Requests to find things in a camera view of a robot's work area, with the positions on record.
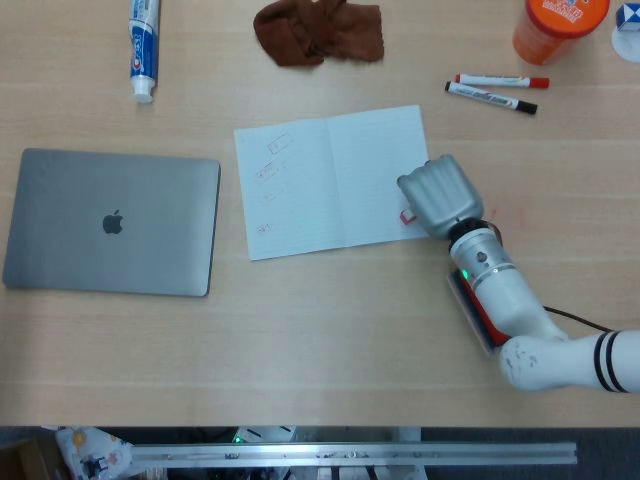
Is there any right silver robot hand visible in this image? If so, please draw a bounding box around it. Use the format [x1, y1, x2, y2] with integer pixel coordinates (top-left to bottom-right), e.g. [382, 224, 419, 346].
[397, 154, 485, 239]

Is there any black whiteboard marker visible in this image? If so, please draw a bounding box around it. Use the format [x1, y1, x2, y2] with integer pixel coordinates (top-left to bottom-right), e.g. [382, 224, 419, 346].
[444, 81, 539, 116]

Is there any red ink pad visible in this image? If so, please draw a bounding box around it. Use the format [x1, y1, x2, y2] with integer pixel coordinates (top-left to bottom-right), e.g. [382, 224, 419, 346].
[446, 269, 511, 356]

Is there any red whiteboard marker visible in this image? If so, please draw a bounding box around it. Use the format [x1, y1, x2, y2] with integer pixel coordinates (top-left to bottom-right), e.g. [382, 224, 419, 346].
[454, 73, 551, 90]

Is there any open lined notebook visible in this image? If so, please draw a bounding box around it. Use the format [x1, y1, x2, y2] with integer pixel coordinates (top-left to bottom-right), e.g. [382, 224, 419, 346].
[233, 104, 431, 262]

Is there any brown crumpled cloth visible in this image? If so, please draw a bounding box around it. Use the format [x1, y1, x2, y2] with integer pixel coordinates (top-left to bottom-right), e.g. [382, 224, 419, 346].
[252, 0, 386, 69]

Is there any blue white small box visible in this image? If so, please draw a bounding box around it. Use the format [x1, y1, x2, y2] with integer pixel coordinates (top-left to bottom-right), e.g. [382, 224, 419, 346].
[615, 2, 640, 32]

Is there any orange lidded canister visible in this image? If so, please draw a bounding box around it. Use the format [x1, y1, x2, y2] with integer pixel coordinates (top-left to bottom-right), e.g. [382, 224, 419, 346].
[511, 0, 612, 66]

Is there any white round disc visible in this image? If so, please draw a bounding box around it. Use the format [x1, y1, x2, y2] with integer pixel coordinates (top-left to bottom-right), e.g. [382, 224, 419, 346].
[611, 22, 640, 64]

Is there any grey closed laptop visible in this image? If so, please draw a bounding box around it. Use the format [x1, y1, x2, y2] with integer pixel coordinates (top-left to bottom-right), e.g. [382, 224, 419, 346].
[1, 147, 222, 298]

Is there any white blue toothpaste tube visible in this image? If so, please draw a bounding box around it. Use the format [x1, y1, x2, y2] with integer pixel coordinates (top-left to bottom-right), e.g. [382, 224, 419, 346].
[128, 0, 162, 105]

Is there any printed plastic bag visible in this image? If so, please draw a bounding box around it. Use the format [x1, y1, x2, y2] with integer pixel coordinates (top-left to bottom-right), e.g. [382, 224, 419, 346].
[54, 426, 135, 480]

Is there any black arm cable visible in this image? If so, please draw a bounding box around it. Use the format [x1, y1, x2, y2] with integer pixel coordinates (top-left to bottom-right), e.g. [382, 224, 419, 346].
[543, 305, 614, 334]

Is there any aluminium profile rail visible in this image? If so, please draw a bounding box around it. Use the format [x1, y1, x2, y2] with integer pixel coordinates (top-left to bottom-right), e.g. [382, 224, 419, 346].
[130, 441, 579, 471]

